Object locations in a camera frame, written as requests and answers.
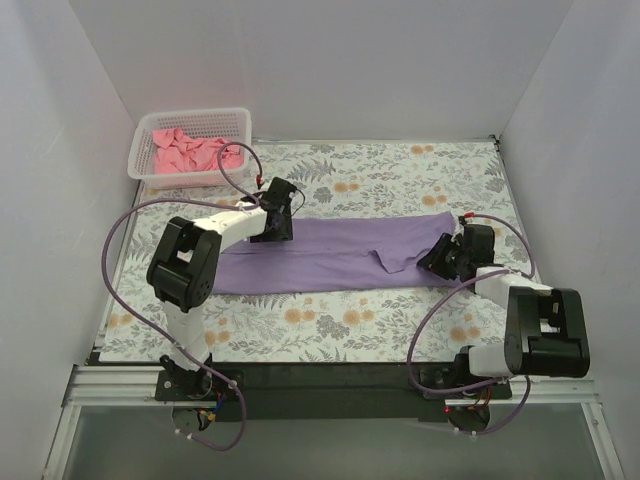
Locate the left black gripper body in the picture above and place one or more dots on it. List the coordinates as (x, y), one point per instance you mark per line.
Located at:
(273, 233)

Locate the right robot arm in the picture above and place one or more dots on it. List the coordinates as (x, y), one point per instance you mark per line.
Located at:
(545, 332)

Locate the purple t shirt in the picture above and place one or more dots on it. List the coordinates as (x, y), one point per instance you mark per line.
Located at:
(328, 255)

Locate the floral table mat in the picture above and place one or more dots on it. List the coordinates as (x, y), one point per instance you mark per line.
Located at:
(337, 180)

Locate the pink t shirt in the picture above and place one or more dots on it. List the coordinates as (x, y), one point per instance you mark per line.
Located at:
(178, 153)

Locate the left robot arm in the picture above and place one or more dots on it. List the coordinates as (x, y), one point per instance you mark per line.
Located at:
(183, 270)

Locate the aluminium rail frame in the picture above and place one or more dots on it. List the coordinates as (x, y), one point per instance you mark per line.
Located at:
(121, 385)

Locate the white plastic basket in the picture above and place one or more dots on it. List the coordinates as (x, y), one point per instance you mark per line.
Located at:
(228, 123)

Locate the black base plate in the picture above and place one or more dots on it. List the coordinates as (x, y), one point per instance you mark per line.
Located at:
(304, 391)

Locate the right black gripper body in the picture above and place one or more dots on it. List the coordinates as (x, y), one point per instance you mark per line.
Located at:
(439, 258)

